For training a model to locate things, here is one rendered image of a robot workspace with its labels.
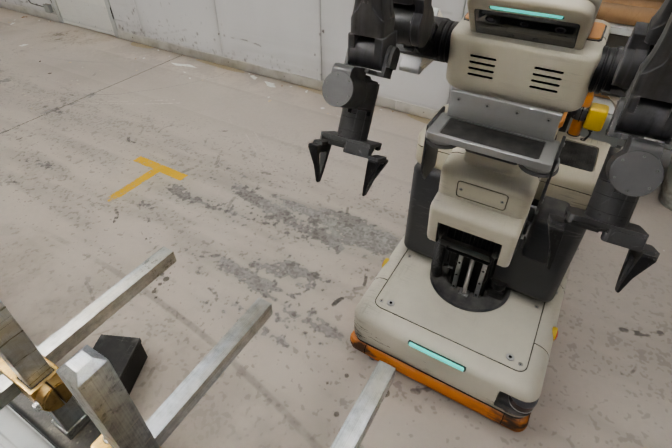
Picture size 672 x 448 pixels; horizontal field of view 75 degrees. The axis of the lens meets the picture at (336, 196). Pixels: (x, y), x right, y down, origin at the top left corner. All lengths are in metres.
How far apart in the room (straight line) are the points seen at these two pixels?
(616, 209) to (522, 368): 0.87
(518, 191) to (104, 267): 1.81
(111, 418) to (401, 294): 1.17
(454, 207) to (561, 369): 0.96
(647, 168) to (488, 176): 0.50
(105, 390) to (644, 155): 0.66
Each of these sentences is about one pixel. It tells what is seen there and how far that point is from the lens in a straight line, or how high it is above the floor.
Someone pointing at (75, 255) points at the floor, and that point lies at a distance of 2.42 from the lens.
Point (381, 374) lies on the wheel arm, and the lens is 0.76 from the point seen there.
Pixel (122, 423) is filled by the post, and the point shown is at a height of 1.00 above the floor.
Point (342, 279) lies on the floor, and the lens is 1.99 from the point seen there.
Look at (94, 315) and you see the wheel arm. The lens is 0.92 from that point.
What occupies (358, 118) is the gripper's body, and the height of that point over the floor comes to 1.13.
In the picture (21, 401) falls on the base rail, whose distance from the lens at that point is 1.07.
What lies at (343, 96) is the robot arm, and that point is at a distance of 0.73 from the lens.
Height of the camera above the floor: 1.51
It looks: 39 degrees down
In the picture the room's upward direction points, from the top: straight up
